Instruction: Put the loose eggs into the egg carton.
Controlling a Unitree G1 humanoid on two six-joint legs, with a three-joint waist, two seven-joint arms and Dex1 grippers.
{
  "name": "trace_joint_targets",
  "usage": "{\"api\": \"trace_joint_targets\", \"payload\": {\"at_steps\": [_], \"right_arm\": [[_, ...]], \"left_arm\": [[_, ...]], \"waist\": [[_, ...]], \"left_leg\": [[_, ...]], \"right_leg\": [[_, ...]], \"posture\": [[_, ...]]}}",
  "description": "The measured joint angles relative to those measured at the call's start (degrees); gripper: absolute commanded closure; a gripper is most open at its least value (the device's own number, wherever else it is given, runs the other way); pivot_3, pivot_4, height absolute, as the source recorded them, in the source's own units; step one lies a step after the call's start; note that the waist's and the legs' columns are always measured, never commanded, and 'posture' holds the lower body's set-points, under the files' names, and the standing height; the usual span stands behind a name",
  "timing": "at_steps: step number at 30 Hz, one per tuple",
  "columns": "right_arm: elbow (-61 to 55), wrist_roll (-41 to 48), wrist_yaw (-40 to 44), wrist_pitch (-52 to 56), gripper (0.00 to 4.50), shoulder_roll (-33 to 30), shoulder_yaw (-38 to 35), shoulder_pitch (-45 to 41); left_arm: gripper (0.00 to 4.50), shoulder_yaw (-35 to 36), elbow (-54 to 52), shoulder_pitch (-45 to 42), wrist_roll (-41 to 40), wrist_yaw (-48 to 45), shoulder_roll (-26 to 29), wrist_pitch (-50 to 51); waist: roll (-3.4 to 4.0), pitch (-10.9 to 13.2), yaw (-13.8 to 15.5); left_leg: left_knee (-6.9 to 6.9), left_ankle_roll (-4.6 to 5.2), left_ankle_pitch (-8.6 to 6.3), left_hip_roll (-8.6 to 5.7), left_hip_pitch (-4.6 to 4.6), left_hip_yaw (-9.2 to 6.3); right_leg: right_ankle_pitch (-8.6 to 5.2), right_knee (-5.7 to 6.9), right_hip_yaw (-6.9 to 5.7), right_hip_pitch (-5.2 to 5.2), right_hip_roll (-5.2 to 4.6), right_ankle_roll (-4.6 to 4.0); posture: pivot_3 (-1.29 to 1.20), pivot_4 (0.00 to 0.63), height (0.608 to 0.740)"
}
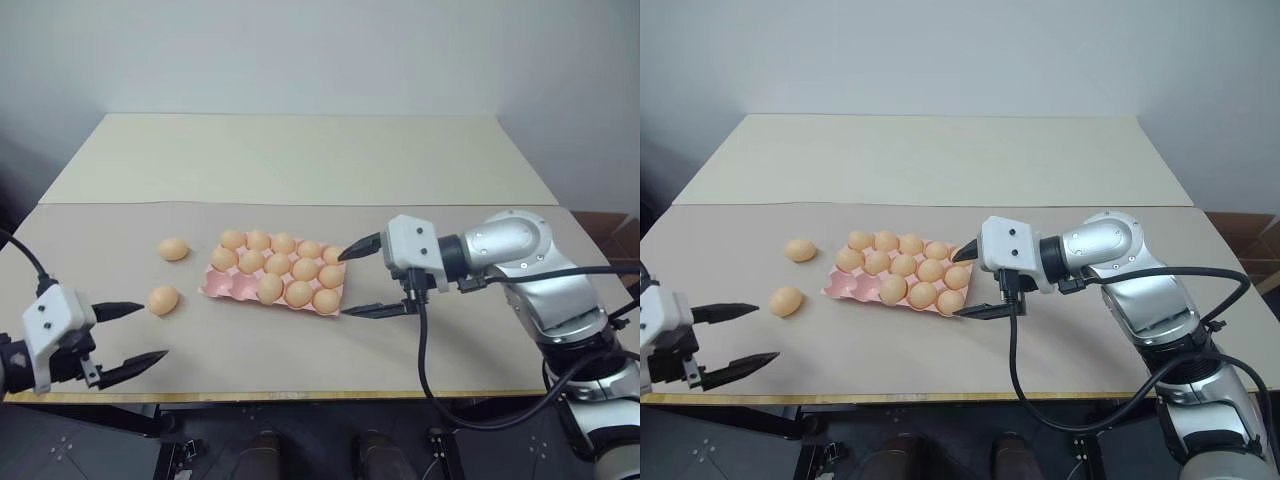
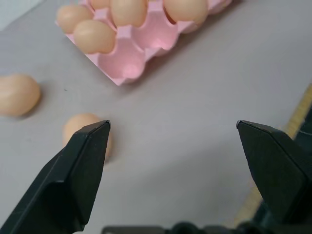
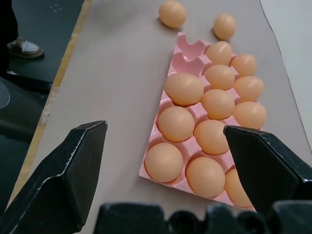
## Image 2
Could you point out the pink egg carton tray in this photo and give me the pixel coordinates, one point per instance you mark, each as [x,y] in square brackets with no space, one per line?
[136,48]

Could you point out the beige egg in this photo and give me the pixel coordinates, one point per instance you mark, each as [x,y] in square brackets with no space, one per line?
[18,95]
[73,18]
[80,124]
[129,12]
[95,36]
[98,3]
[186,8]

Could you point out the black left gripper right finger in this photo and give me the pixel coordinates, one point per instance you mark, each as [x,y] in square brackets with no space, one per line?
[275,170]

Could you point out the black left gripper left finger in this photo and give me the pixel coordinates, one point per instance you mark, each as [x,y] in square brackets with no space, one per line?
[68,180]

